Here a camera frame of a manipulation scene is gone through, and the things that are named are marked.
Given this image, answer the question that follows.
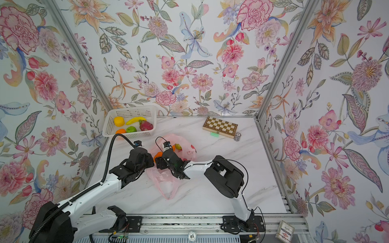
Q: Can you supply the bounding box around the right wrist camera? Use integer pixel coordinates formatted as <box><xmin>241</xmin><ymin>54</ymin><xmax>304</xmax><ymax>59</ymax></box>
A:
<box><xmin>163</xmin><ymin>141</ymin><xmax>172</xmax><ymax>151</ymax></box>

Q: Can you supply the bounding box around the yellow banana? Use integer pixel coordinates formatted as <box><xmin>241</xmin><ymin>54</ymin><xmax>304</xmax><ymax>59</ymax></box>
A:
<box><xmin>126</xmin><ymin>116</ymin><xmax>146</xmax><ymax>125</ymax></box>

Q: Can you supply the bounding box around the wooden chessboard box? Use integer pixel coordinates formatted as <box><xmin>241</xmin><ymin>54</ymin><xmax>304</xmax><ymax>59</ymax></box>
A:
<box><xmin>203</xmin><ymin>116</ymin><xmax>238</xmax><ymax>139</ymax></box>

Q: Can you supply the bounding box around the red dragon fruit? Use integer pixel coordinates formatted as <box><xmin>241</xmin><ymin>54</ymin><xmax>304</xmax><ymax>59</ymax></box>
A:
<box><xmin>139</xmin><ymin>120</ymin><xmax>154</xmax><ymax>131</ymax></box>

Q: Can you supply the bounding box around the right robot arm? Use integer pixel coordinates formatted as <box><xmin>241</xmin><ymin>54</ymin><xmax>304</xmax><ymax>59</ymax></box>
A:
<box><xmin>155</xmin><ymin>149</ymin><xmax>254</xmax><ymax>234</ymax></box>

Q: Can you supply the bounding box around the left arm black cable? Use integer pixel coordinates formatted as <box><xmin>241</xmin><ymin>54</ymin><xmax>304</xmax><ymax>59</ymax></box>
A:
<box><xmin>28</xmin><ymin>133</ymin><xmax>136</xmax><ymax>243</ymax></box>

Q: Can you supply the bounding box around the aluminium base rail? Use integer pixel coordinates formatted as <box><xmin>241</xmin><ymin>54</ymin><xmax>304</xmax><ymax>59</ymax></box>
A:
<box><xmin>72</xmin><ymin>214</ymin><xmax>311</xmax><ymax>236</ymax></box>

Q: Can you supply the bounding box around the green apple fruit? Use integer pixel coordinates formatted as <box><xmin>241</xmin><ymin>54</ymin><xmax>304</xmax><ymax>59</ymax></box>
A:
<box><xmin>126</xmin><ymin>126</ymin><xmax>137</xmax><ymax>133</ymax></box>

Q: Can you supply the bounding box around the yellow lemon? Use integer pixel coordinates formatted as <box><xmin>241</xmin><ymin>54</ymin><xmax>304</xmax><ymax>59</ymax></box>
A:
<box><xmin>114</xmin><ymin>116</ymin><xmax>125</xmax><ymax>127</ymax></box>

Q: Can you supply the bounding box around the white plastic basket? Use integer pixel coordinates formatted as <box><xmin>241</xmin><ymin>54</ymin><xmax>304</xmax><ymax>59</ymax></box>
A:
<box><xmin>102</xmin><ymin>106</ymin><xmax>157</xmax><ymax>138</ymax></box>

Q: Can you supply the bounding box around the pink plastic bag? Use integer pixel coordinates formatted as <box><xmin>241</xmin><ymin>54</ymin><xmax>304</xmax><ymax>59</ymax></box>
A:
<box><xmin>146</xmin><ymin>134</ymin><xmax>197</xmax><ymax>200</ymax></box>

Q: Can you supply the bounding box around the small card box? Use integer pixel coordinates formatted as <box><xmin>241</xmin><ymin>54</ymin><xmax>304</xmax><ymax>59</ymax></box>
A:
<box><xmin>275</xmin><ymin>220</ymin><xmax>295</xmax><ymax>243</ymax></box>

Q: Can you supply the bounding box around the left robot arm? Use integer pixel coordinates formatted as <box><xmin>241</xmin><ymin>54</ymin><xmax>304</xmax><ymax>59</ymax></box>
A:
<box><xmin>29</xmin><ymin>147</ymin><xmax>154</xmax><ymax>243</ymax></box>

